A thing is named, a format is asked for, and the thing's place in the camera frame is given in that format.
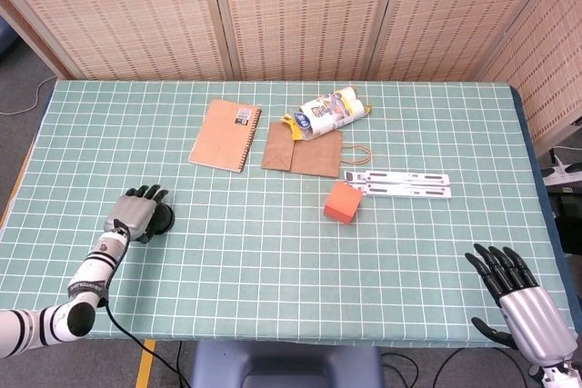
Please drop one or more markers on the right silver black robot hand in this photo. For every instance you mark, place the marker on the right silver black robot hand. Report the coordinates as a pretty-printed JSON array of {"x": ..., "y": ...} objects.
[{"x": 534, "y": 317}]

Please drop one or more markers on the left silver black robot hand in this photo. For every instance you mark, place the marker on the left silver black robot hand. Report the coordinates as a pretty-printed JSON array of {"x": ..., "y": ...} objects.
[{"x": 132, "y": 213}]

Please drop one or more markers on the black round object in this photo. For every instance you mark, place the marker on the black round object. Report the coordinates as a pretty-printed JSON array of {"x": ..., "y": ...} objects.
[{"x": 163, "y": 220}]

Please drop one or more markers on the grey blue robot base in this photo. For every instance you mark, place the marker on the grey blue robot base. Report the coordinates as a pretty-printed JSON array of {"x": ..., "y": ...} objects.
[{"x": 286, "y": 363}]

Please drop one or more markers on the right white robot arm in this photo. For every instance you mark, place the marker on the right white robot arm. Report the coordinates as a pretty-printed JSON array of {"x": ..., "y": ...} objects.
[{"x": 561, "y": 375}]

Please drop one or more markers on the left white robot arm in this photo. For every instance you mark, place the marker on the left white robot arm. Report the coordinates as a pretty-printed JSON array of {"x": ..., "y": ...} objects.
[{"x": 91, "y": 270}]

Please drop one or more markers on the black box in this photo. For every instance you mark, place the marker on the black box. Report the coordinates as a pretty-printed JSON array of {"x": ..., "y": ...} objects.
[{"x": 568, "y": 224}]

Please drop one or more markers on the kraft spiral notebook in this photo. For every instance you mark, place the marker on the kraft spiral notebook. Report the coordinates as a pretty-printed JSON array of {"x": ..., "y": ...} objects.
[{"x": 225, "y": 136}]

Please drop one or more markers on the green checked tablecloth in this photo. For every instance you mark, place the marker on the green checked tablecloth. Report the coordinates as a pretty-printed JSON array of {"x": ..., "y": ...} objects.
[{"x": 273, "y": 270}]

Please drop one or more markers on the yellow floor tape strip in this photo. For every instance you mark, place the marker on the yellow floor tape strip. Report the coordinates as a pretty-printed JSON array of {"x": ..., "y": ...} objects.
[{"x": 144, "y": 370}]

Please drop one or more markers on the dark blue table underlay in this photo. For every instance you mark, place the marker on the dark blue table underlay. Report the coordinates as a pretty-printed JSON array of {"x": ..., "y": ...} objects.
[{"x": 532, "y": 142}]

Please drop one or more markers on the white folding metal stand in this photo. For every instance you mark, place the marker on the white folding metal stand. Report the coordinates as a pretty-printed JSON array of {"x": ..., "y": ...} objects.
[{"x": 400, "y": 184}]

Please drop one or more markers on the brown paper bag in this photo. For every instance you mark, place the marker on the brown paper bag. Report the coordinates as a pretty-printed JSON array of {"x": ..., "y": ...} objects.
[{"x": 314, "y": 156}]

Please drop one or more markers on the orange cube box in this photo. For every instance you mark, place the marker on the orange cube box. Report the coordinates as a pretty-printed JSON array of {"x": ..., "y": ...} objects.
[{"x": 341, "y": 204}]

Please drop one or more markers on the blue object behind screen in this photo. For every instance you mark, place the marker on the blue object behind screen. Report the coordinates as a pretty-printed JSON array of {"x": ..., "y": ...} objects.
[{"x": 5, "y": 38}]

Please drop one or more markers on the pack of white rolls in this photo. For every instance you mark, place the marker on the pack of white rolls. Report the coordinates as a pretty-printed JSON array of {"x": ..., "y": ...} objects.
[{"x": 327, "y": 111}]

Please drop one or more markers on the bamboo folding screen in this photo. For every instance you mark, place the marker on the bamboo folding screen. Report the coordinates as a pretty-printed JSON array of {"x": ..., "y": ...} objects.
[{"x": 295, "y": 11}]

